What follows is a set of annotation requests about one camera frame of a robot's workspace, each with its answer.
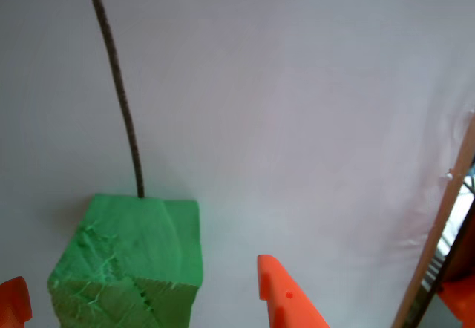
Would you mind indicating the green foam block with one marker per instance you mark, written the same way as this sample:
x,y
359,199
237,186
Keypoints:
x,y
133,254

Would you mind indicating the light wooden board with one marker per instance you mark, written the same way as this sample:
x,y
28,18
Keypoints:
x,y
434,228

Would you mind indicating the white paper sheet with lines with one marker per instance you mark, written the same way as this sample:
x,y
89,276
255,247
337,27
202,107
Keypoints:
x,y
259,83

